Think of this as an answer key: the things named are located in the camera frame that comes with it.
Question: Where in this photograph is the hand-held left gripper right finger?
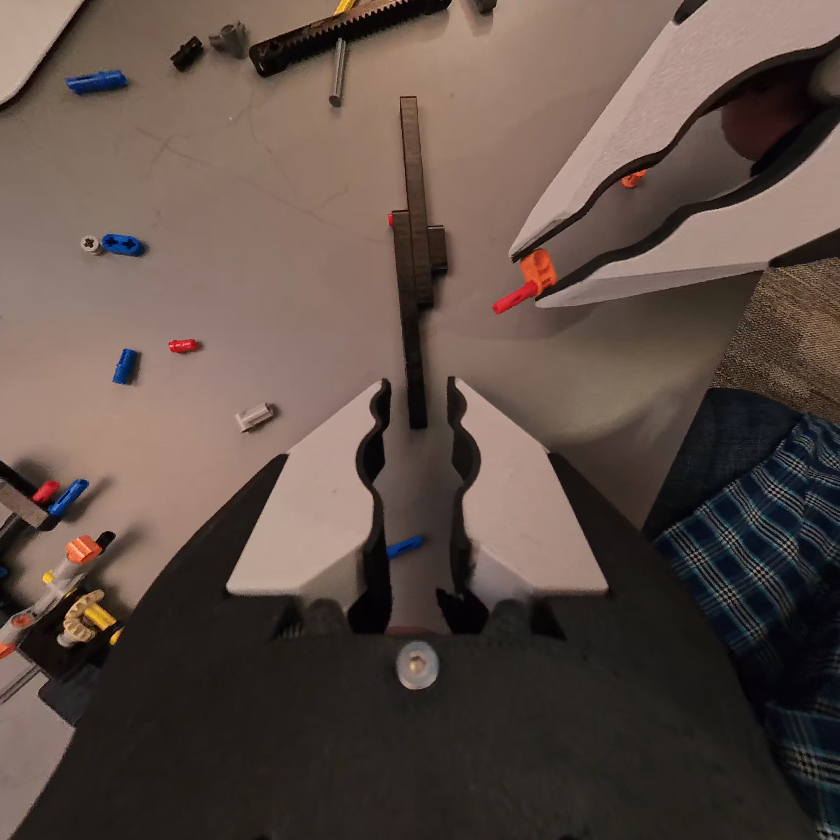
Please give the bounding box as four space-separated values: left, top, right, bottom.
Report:
435 375 611 636

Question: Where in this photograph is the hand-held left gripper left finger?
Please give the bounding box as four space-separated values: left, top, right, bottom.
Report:
225 378 395 636

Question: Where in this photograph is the red lego axle pin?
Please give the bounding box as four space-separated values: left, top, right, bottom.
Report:
492 281 539 316

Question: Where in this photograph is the multicoloured lego technic assembly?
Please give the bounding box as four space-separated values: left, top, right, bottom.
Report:
0 459 126 706

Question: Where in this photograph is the person in plaid shirt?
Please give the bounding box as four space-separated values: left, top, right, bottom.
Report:
642 387 815 542

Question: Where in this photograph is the grey lego connector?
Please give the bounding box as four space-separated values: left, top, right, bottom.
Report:
209 21 249 60

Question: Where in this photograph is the black lego beam assembly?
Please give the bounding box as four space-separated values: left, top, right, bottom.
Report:
388 96 449 431

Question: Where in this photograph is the black toothed lego rack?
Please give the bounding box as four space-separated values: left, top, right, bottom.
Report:
248 0 452 78

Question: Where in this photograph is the long blue lego pin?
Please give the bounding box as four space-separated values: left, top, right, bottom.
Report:
64 70 130 95

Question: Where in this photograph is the white rounded base plate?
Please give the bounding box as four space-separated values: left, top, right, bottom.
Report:
0 0 86 106

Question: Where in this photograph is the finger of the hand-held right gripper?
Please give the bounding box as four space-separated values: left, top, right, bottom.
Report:
533 105 840 311
509 0 840 263

